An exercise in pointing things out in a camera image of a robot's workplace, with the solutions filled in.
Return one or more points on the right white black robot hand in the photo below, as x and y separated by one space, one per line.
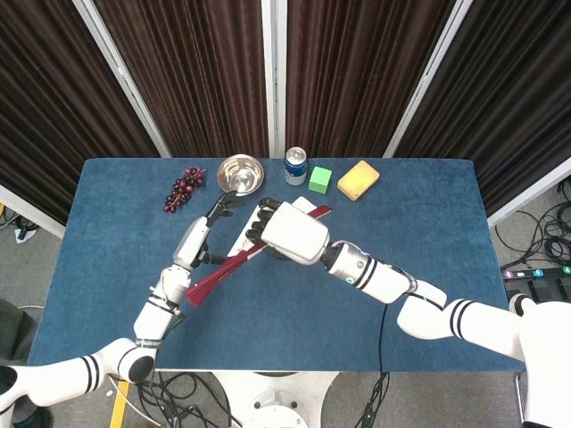
294 234

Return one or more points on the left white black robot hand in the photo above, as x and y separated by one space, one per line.
192 241

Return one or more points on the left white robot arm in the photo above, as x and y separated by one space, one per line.
154 316

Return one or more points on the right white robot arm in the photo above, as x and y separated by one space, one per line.
388 281

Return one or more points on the bunch of red grapes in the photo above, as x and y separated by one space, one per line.
183 189

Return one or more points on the green foam cube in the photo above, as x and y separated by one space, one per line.
320 180

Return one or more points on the blue white drink can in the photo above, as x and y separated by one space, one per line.
295 171

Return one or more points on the stainless steel bowl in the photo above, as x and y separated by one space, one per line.
241 174

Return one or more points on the yellow sponge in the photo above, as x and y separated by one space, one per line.
358 180

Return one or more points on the blue fabric table cover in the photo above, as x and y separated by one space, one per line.
290 325

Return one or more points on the brown corrugated partition panel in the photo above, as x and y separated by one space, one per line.
201 67
53 89
513 89
357 67

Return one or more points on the yellow floor strip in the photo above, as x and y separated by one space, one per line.
118 405

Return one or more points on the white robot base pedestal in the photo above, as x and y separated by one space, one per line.
276 397

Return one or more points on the white partition base rail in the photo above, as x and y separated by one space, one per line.
31 211
526 198

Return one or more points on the white partition frame post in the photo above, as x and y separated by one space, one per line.
274 67
428 76
120 71

